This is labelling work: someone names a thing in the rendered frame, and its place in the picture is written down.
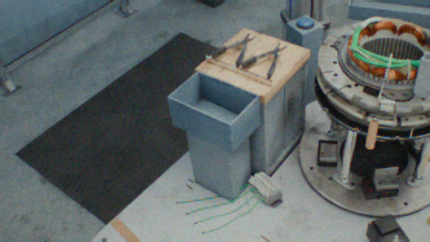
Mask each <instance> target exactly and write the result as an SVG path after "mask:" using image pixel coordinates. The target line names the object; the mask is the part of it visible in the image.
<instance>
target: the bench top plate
mask: <svg viewBox="0 0 430 242"><path fill-rule="evenodd" d="M324 112H326V111H323V109H322V107H321V106H320V105H319V104H318V101H317V100H316V101H315V102H313V103H310V104H309V105H307V106H305V129H306V128H307V127H308V126H309V124H310V123H312V121H313V120H314V119H316V118H317V117H318V116H320V115H322V114H323V113H324ZM271 179H272V180H273V182H275V184H277V185H278V186H280V187H281V193H282V198H281V199H282V200H283V201H284V202H283V204H281V205H279V206H278V207H271V205H269V206H268V205H266V204H265V203H264V202H262V201H261V202H258V201H259V200H261V199H259V198H258V195H256V194H255V193H254V192H252V191H251V192H248V191H249V190H250V189H249V186H248V187H247V188H246V189H245V191H244V192H242V193H241V196H242V195H244V193H246V192H248V193H247V194H246V195H244V196H242V197H241V198H240V199H237V200H236V201H235V202H234V203H228V202H229V200H227V199H224V198H223V197H218V198H214V199H207V198H211V197H215V196H219V195H217V194H216V193H214V192H211V191H209V189H206V188H204V187H202V186H201V185H199V184H197V183H195V179H194V174H193V169H192V161H191V157H190V152H189V151H188V152H187V153H186V154H185V155H184V156H182V157H181V158H180V159H179V161H177V162H176V163H175V164H174V165H172V166H171V168H169V169H168V171H166V172H165V173H164V174H163V175H161V177H160V178H158V179H157V180H156V181H155V182H154V183H153V184H151V185H150V186H149V188H147V189H146V190H145V191H144V192H142V194H140V195H139V197H137V198H136V199H135V200H133V202H132V203H131V204H130V205H129V206H127V207H126V208H125V209H124V210H123V211H122V212H121V213H119V214H118V215H117V216H116V217H115V218H118V219H119V220H120V221H122V223H123V224H124V225H125V226H127V227H128V228H129V229H130V230H131V232H132V233H133V234H135V236H136V237H138V239H139V240H140V242H363V241H366V242H370V241H369V239H368V238H367V236H366V231H367V228H368V223H369V222H371V221H373V220H374V219H378V218H380V217H383V216H372V215H368V214H362V213H359V212H353V211H351V210H349V209H345V208H343V207H340V206H338V205H335V204H334V203H332V202H330V201H329V200H328V199H326V198H325V197H324V196H323V195H322V194H320V193H319V192H318V191H317V190H316V189H315V188H314V186H312V185H311V183H310V182H309V181H308V180H307V178H306V177H305V176H304V174H303V171H302V170H301V166H300V163H299V145H298V146H297V147H296V148H295V150H294V151H293V152H292V153H291V154H290V155H289V156H288V157H287V158H286V160H285V161H283V163H282V164H281V165H280V166H279V168H278V169H277V170H276V171H275V173H274V174H273V175H272V177H271ZM253 195H256V196H254V198H252V199H251V197H252V196H253ZM197 199H206V200H200V201H196V202H191V203H190V202H187V201H193V200H197ZM248 199H251V200H250V201H248ZM176 202H186V203H179V204H173V203H176ZM244 202H247V203H246V204H245V205H244ZM257 202H258V203H257ZM223 203H228V204H226V205H223V206H218V205H220V204H223ZM256 203H257V205H256V206H254V205H255V204H256ZM242 205H243V206H242ZM208 206H214V207H211V208H205V207H208ZM239 206H241V208H238V207H239ZM253 206H254V208H253V209H252V210H251V211H249V210H250V209H251V208H252V207H253ZM200 208H203V209H201V210H199V211H196V212H193V211H194V210H196V209H200ZM236 208H238V209H237V210H236V211H234V212H232V211H233V210H234V209H236ZM248 211H249V212H248ZM187 212H192V213H189V214H188V215H184V214H186V213H187ZM227 212H231V213H230V214H227V215H222V214H225V213H227ZM245 212H248V213H247V214H245V215H242V214H244V213H245ZM429 214H430V204H429V205H428V206H425V207H423V208H422V209H418V210H416V211H414V212H411V213H406V214H400V215H394V218H395V220H396V221H397V223H398V224H399V225H400V227H401V228H402V229H403V231H404V232H405V233H406V235H407V236H408V238H409V239H410V241H411V242H421V241H422V242H423V241H424V242H430V225H429V224H428V226H427V224H426V222H427V220H428V217H429ZM215 215H221V216H218V217H214V218H210V217H212V216H215ZM239 215H242V216H240V217H239V218H236V217H237V216H239ZM115 218H114V219H113V220H112V221H114V220H115ZM205 218H210V219H207V220H205V221H203V222H200V221H201V220H203V219H205ZM233 218H236V219H235V220H233V222H230V221H231V220H232V219H233ZM412 219H414V220H416V221H414V220H412ZM112 221H110V222H109V224H107V226H106V227H104V228H103V229H102V230H101V231H99V233H98V234H96V235H95V237H93V239H92V240H91V242H127V241H126V239H124V238H123V236H121V235H120V233H118V232H117V231H116V230H115V229H114V228H113V227H112V226H111V225H110V223H111V222H112ZM196 222H200V223H198V224H196V225H193V224H194V223H196ZM227 222H230V223H229V224H228V225H226V223H227ZM417 224H418V225H417ZM223 225H225V226H224V227H223V228H220V227H221V226H223ZM419 225H421V226H419ZM217 228H219V229H218V230H215V229H217ZM207 230H212V231H211V232H207V233H204V234H201V233H202V232H204V231H207ZM422 230H423V232H421V231H422ZM419 232H420V233H419ZM357 239H358V240H360V241H358V240H357Z"/></svg>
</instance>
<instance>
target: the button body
mask: <svg viewBox="0 0 430 242"><path fill-rule="evenodd" d="M305 17H306V18H311V17H310V16H308V15H306V16H304V18H305ZM300 18H301V17H300ZM311 19H312V21H315V19H313V18H311ZM297 20H299V18H298V19H296V20H293V21H291V22H289V23H287V42H289V43H291V44H294V45H297V46H300V47H302V48H304V49H309V50H310V59H308V63H307V64H308V76H307V90H306V106H307V105H309V104H310V103H313V102H315V101H316V100H317V99H316V97H315V91H314V82H315V76H316V73H317V72H318V70H317V65H318V57H319V53H320V48H321V47H322V45H323V28H324V26H323V25H321V24H320V23H319V22H317V21H315V27H314V28H312V29H309V30H302V29H300V28H298V27H297V25H296V21H297Z"/></svg>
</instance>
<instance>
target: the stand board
mask: <svg viewBox="0 0 430 242"><path fill-rule="evenodd" d="M248 34H250V35H249V38H251V37H254V40H251V41H249V43H248V51H247V52H246V53H245V59H244V60H243V61H246V60H247V59H249V58H251V57H253V56H256V57H257V56H258V55H261V54H265V53H266V52H268V51H272V50H274V49H275V47H276V46H277V44H278V43H281V44H280V45H279V46H278V48H283V47H284V46H285V45H288V47H287V48H284V50H282V51H281V52H280V51H279V53H278V55H279V56H280V63H276V66H275V72H274V74H273V75H272V77H271V78H270V79H269V80H272V81H273V86H269V85H265V84H262V83H260V82H258V81H256V80H253V79H251V78H249V77H245V76H243V75H241V74H237V73H235V72H233V71H230V70H227V69H225V68H223V67H220V66H217V65H216V64H213V63H209V62H207V61H206V60H205V61H204V62H203V63H201V64H200V65H199V67H196V69H195V70H196V72H197V71H198V70H199V71H201V72H203V73H204V74H208V75H210V76H212V77H216V78H218V79H220V80H222V81H226V82H228V83H230V84H231V85H237V86H238V87H242V88H244V89H245V90H248V91H251V92H253V93H255V94H257V95H260V104H262V105H264V106H266V104H267V103H268V102H269V100H270V99H271V98H273V96H274V95H275V94H276V93H277V92H278V91H279V90H280V89H281V88H282V87H283V86H284V85H286V83H287V82H289V79H290V78H292V76H293V75H295V74H296V72H298V71H299V69H300V68H301V67H302V66H303V65H304V64H305V63H306V62H307V60H308V59H310V50H309V49H304V48H302V47H300V46H297V45H294V44H291V43H289V42H287V41H282V40H280V39H277V38H273V37H270V36H266V35H261V34H259V33H258V32H255V31H251V30H248V29H246V28H244V29H243V30H242V31H240V32H239V33H238V34H237V35H235V36H234V37H233V38H231V39H230V40H229V41H228V42H227V43H225V44H224V46H226V47H227V46H229V45H230V44H232V43H236V41H240V40H244V37H246V36H247V35H248ZM255 36H257V37H255ZM224 46H223V47H224ZM241 51H242V50H239V49H237V48H236V47H235V48H234V49H233V48H232V49H230V50H227V52H226V53H223V55H221V56H220V57H217V58H216V60H220V61H223V62H225V63H229V64H231V65H234V66H235V67H236V64H235V62H236V61H237V58H238V57H239V55H240V54H241ZM243 61H242V62H243ZM272 62H273V61H272V60H269V59H268V57H267V58H265V59H261V60H258V61H257V62H256V63H254V64H252V65H251V66H249V67H247V68H245V69H244V70H248V71H250V72H251V73H253V74H257V75H259V76H262V77H263V78H267V73H268V71H269V68H270V67H271V65H272Z"/></svg>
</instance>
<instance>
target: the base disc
mask: <svg viewBox="0 0 430 242"><path fill-rule="evenodd" d="M330 119H331V118H330V117H329V116H327V114H326V112H324V113H323V114H322V115H320V116H318V117H317V118H316V119H314V120H313V121H312V123H310V124H309V126H308V127H307V128H306V130H305V132H304V133H303V134H302V137H301V140H300V142H299V163H300V166H301V170H302V171H303V174H304V176H305V177H306V178H307V180H308V181H309V182H310V183H311V185H312V186H314V188H315V189H316V190H317V191H318V192H319V193H320V194H322V195H323V196H324V197H325V198H326V199H328V200H329V201H330V202H332V203H334V204H335V205H338V206H340V207H343V208H345V209H349V210H351V211H353V212H359V213H362V214H368V215H372V216H385V215H389V214H392V215H400V214H406V213H411V212H414V211H416V210H418V209H422V208H423V207H425V206H428V205H429V204H430V195H429V194H430V161H428V162H427V166H426V168H425V169H427V171H428V173H429V174H428V175H427V176H426V177H425V178H424V180H423V181H422V182H421V183H420V184H419V185H418V186H411V185H409V184H408V183H407V182H406V180H407V178H409V176H410V175H412V173H413V172H414V171H415V165H416V163H417V161H416V160H415V158H414V157H413V155H412V154H410V151H408V148H406V147H405V145H404V144H403V141H400V143H401V144H402V145H403V146H404V148H405V150H406V151H407V153H408V164H407V167H406V168H405V169H404V171H403V172H401V173H400V174H399V175H398V176H396V179H397V181H398V190H399V192H398V195H397V197H389V198H376V199H367V200H366V198H365V196H364V193H363V190H362V187H361V179H365V178H361V177H360V176H359V175H356V174H354V173H353V172H351V173H350V175H352V178H353V179H355V180H356V181H357V183H358V186H357V187H355V189H354V190H349V189H347V188H345V187H344V186H343V185H340V184H339V183H338V182H336V181H335V180H332V173H334V172H335V171H336V170H342V160H341V157H340V154H339V150H340V146H341V145H342V143H343V141H344V140H345V139H346V128H343V129H342V130H340V132H339V133H337V134H336V135H335V136H327V135H326V134H324V130H325V129H327V127H328V126H330ZM319 140H336V141H338V155H337V167H331V166H318V165H317V163H318V141H319ZM428 164H429V165H428ZM361 198H362V199H361ZM381 206H382V207H381ZM406 206H407V207H406ZM382 209H383V210H382Z"/></svg>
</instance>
